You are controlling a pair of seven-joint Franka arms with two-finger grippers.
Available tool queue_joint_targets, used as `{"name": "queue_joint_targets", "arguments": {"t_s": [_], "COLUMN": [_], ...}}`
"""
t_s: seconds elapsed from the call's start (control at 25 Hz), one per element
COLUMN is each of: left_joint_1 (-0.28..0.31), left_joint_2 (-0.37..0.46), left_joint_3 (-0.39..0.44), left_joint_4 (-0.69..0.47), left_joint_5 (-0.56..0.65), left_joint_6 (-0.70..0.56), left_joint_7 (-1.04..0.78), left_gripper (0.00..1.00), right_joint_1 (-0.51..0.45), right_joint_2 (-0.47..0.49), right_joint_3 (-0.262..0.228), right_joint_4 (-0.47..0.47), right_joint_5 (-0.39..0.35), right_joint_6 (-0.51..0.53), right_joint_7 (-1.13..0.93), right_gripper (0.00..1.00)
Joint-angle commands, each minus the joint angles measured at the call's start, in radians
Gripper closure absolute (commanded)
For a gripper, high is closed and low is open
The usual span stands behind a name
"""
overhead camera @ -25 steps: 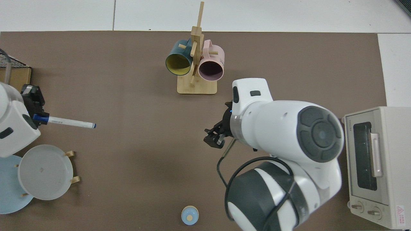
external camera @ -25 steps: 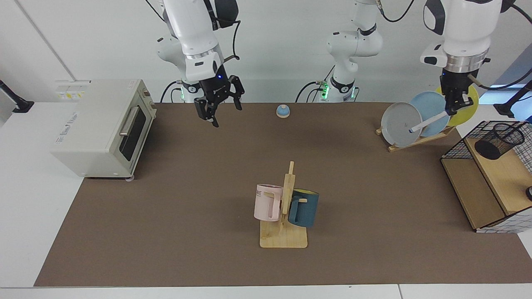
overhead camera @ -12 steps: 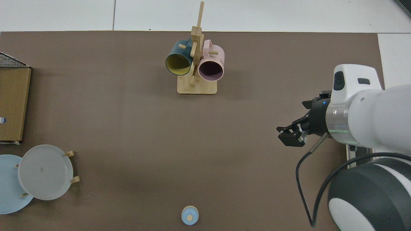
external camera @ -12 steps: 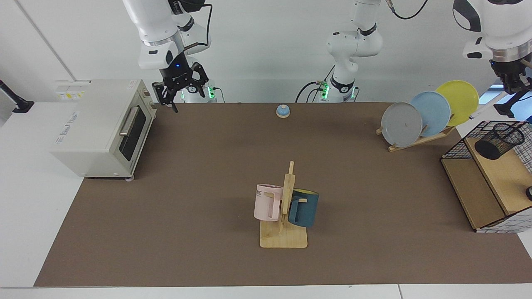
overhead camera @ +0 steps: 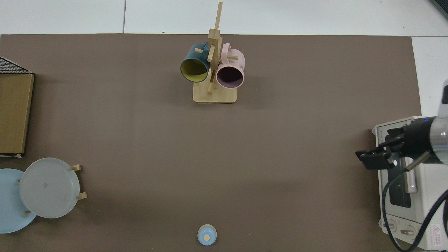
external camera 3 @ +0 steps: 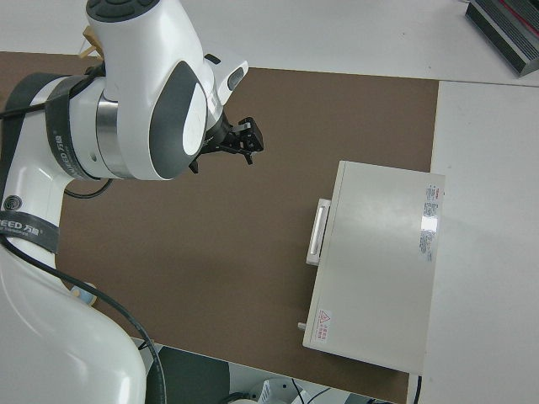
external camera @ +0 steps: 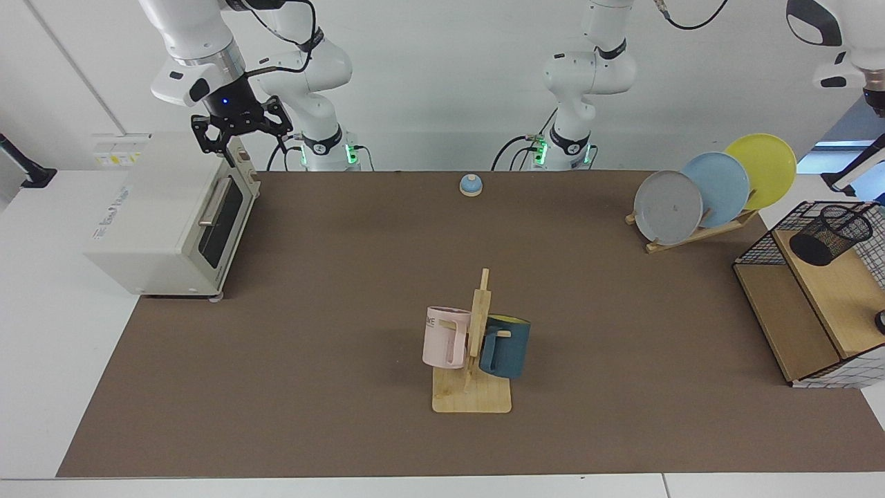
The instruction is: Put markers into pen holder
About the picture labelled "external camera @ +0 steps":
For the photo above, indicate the yellow plate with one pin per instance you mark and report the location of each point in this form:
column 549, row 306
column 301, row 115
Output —
column 767, row 166

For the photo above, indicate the grey plate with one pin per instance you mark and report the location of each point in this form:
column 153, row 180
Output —
column 667, row 207

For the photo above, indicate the small blue round bell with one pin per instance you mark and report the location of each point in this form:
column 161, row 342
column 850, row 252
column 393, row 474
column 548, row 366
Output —
column 471, row 185

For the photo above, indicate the wooden plate rack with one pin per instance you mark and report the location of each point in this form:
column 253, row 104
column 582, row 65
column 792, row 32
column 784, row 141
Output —
column 698, row 235

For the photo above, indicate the wooden cup stand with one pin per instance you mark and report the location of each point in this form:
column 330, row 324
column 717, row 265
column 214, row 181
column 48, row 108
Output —
column 473, row 398

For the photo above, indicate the light blue plate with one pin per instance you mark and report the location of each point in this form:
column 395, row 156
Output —
column 722, row 187

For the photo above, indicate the small dark round object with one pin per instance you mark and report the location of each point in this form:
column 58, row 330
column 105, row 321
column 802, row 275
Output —
column 881, row 322

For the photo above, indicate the black mesh pen holder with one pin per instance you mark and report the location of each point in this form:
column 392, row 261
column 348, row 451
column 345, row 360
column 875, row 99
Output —
column 826, row 238

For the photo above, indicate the brown table cloth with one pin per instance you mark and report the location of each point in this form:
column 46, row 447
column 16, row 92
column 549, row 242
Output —
column 346, row 380

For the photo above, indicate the pink cup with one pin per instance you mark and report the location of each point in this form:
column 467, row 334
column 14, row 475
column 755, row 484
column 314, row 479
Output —
column 442, row 339

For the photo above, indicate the pale toaster oven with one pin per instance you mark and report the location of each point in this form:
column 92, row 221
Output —
column 152, row 228

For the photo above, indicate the dark blue cup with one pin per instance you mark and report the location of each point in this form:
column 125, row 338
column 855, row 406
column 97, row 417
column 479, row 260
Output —
column 508, row 349

